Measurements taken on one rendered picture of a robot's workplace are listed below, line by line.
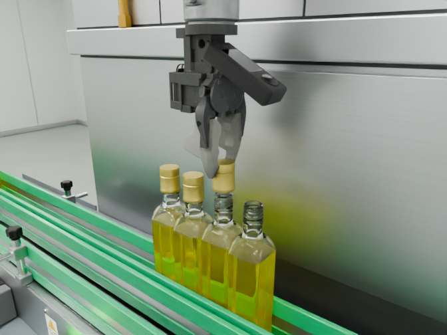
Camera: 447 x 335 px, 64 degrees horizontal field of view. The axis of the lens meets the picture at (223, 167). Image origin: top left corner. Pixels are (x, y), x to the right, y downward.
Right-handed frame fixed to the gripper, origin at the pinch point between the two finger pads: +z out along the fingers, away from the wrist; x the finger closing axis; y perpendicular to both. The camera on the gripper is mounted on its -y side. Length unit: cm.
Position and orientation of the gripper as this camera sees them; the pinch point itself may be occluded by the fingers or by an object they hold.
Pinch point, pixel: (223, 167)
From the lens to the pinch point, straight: 53.6
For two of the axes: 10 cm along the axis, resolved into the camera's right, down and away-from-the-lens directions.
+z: 0.0, 9.5, 3.2
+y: -7.9, -2.0, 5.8
